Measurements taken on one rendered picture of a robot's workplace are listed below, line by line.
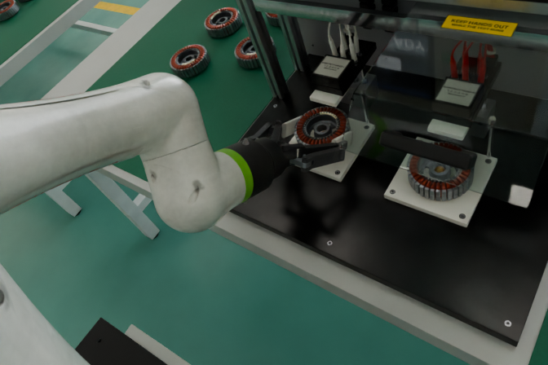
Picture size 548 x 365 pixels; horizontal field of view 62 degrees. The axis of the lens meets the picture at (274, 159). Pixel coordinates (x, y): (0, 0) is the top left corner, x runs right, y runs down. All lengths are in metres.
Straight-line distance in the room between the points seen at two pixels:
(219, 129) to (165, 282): 0.91
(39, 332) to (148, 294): 1.59
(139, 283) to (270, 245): 1.12
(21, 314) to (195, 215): 0.37
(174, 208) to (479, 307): 0.47
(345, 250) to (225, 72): 0.66
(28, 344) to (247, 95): 0.95
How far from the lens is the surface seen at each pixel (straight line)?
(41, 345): 0.33
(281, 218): 0.89
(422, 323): 0.79
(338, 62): 0.92
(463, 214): 0.84
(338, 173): 0.90
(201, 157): 0.64
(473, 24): 0.72
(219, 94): 1.22
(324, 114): 0.94
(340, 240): 0.84
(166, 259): 1.94
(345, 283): 0.83
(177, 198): 0.63
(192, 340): 1.75
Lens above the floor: 1.50
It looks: 48 degrees down
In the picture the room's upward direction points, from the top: 24 degrees counter-clockwise
